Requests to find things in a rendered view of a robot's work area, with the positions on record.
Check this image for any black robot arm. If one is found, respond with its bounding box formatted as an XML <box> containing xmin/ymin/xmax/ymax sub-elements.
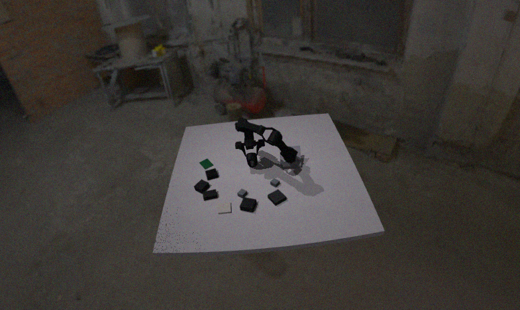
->
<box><xmin>234</xmin><ymin>118</ymin><xmax>298</xmax><ymax>163</ymax></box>

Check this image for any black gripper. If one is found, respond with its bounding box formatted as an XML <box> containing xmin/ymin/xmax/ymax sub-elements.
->
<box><xmin>235</xmin><ymin>133</ymin><xmax>265</xmax><ymax>156</ymax></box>

